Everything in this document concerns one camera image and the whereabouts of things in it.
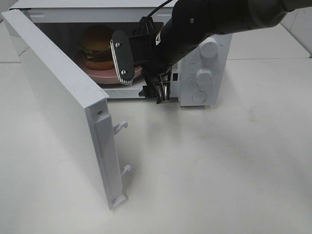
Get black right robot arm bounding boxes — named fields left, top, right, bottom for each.
left=110, top=0, right=312, bottom=106

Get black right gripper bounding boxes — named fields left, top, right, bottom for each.
left=110, top=17, right=210, bottom=104

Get round door release button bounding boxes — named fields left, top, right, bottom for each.
left=192, top=91, right=207, bottom=103

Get burger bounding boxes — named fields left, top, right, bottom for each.
left=79, top=25, right=114, bottom=70

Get pink plate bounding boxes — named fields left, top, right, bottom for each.
left=73, top=51, right=143, bottom=85

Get white microwave knob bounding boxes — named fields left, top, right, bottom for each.
left=199, top=37, right=219, bottom=59
left=195, top=69, right=213, bottom=86

